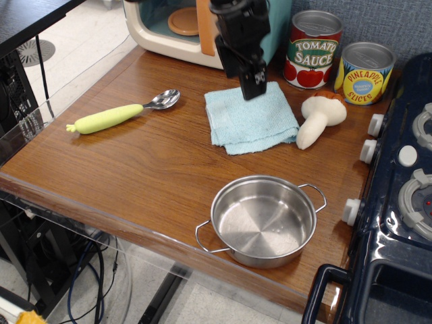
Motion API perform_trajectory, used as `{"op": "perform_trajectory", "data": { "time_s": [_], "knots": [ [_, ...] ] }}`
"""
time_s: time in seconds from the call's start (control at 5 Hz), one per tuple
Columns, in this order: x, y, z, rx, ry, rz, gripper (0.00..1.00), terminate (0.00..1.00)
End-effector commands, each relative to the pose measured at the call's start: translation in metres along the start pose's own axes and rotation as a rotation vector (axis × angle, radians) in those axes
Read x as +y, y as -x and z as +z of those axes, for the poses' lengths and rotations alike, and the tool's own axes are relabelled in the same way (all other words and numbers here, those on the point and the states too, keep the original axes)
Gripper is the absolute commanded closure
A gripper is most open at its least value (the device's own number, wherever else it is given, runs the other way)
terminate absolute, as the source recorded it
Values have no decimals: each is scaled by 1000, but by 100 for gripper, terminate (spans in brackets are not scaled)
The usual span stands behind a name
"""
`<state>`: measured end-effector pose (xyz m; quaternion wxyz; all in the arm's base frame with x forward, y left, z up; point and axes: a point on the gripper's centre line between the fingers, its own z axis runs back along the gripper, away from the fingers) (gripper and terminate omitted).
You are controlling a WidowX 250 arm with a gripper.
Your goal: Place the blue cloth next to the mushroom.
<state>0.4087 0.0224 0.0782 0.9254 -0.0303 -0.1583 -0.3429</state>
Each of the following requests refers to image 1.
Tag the white stove knob middle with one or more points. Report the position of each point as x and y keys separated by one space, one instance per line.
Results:
x=368 y=151

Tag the pineapple slices can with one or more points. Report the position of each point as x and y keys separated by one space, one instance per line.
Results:
x=364 y=72

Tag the white stove knob lower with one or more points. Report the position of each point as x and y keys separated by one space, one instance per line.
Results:
x=350 y=211

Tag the spoon with green carrot handle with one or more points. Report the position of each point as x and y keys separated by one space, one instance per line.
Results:
x=115 y=116

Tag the clear acrylic table guard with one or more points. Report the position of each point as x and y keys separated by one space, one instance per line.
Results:
x=132 y=181

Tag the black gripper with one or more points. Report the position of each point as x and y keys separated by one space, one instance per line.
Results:
x=242 y=25

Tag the light blue cloth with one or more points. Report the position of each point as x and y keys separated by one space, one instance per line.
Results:
x=241 y=126

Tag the white stove knob upper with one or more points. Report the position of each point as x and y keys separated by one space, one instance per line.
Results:
x=375 y=124

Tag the toy microwave oven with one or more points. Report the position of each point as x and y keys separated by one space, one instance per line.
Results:
x=187 y=30

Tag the stainless steel pot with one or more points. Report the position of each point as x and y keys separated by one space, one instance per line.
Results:
x=264 y=221

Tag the white stove knob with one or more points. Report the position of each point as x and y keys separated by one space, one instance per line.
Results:
x=368 y=151
x=350 y=211
x=375 y=124

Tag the tomato sauce can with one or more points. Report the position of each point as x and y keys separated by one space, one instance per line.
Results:
x=314 y=40

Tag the dark blue toy stove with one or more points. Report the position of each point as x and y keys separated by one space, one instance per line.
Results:
x=388 y=278

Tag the plush mushroom toy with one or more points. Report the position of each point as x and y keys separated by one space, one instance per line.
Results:
x=321 y=110

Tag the black desk at left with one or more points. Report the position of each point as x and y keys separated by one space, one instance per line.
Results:
x=22 y=20

